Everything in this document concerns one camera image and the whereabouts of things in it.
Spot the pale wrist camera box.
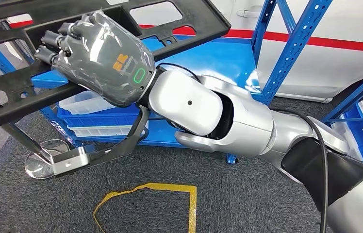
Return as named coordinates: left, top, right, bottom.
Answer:
left=52, top=153, right=90, bottom=177

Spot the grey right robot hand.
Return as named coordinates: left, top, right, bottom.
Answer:
left=34, top=9, right=157, bottom=108

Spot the torn yellow floor tape square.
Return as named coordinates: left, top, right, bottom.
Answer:
left=92, top=182, right=198, bottom=233

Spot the chrome stanchion post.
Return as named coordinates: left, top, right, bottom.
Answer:
left=0, top=95, right=71, bottom=180

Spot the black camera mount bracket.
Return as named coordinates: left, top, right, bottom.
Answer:
left=52, top=105, right=150, bottom=178

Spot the white car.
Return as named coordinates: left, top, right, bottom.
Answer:
left=4, top=0, right=363, bottom=104

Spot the black plastic frame part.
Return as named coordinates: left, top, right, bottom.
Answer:
left=0, top=0, right=232, bottom=136

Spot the dark grey floor carpet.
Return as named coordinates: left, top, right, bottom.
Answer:
left=0, top=96, right=363, bottom=233

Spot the blue metal shelf rack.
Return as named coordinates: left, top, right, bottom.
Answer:
left=0, top=0, right=334, bottom=166
left=321, top=63, right=363, bottom=180

